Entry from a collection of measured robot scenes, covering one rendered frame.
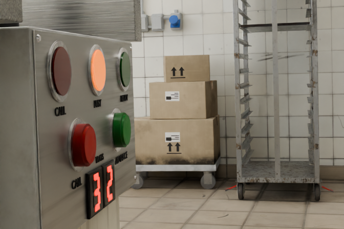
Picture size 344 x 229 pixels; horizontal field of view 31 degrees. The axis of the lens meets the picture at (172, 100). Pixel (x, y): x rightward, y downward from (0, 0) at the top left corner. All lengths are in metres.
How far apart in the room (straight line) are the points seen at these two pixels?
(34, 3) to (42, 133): 0.28
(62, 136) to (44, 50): 0.06
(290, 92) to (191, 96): 0.74
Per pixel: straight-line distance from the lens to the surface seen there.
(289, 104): 4.37
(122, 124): 0.51
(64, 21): 0.63
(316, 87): 3.61
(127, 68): 0.56
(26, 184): 0.37
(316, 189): 3.72
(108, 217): 0.62
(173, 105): 4.10
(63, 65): 0.40
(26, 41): 0.37
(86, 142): 0.42
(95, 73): 0.47
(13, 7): 0.35
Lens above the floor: 0.81
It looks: 3 degrees down
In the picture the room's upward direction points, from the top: 2 degrees counter-clockwise
